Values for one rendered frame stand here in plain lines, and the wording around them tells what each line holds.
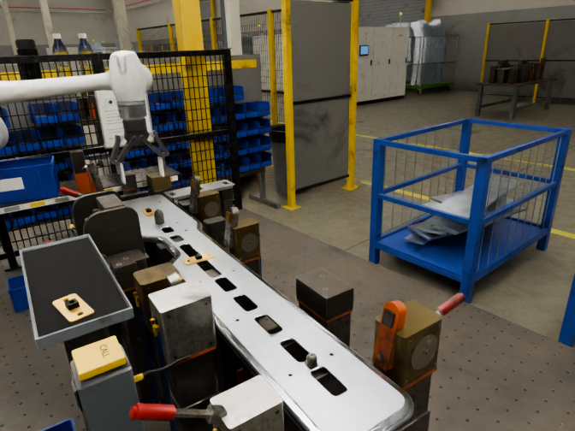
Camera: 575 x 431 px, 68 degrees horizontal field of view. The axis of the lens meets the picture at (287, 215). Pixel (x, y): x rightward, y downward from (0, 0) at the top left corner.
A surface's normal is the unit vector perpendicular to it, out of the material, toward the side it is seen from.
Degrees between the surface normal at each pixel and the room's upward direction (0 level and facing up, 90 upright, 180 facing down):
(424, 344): 90
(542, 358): 0
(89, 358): 0
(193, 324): 90
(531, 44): 90
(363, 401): 0
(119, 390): 90
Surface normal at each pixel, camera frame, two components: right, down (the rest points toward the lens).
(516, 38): -0.76, 0.26
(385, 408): -0.04, -0.93
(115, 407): 0.55, 0.29
